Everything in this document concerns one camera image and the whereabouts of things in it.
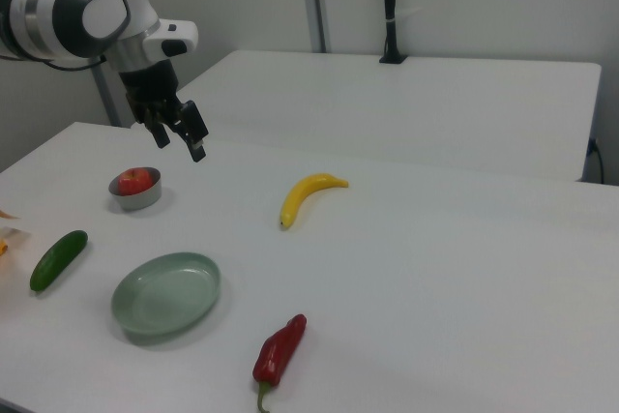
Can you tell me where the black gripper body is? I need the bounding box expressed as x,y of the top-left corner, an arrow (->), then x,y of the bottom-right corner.
118,59 -> 188,132

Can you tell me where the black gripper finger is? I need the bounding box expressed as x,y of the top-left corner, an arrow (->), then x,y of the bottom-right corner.
143,117 -> 170,149
176,100 -> 210,163

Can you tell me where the red apple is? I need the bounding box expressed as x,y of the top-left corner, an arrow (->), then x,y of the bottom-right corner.
118,167 -> 154,196

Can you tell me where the grey bowl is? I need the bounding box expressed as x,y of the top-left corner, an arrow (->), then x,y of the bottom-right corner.
107,166 -> 162,213

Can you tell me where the yellow banana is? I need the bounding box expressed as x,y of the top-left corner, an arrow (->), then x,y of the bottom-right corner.
279,172 -> 350,231

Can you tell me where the pale green plate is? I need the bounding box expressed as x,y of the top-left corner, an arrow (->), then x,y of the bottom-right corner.
110,251 -> 222,337

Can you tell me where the green cucumber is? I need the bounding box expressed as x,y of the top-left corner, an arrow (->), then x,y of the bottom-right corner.
29,230 -> 90,293

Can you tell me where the orange plush toy with tag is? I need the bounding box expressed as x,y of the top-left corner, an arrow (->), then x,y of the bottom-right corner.
0,208 -> 31,269

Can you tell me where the red chili pepper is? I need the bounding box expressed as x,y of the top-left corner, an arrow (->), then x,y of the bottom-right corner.
251,313 -> 309,413

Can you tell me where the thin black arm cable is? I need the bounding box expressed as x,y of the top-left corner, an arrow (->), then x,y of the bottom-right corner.
0,52 -> 108,71

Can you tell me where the black cable beside side table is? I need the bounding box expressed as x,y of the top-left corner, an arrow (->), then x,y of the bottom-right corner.
586,137 -> 605,186

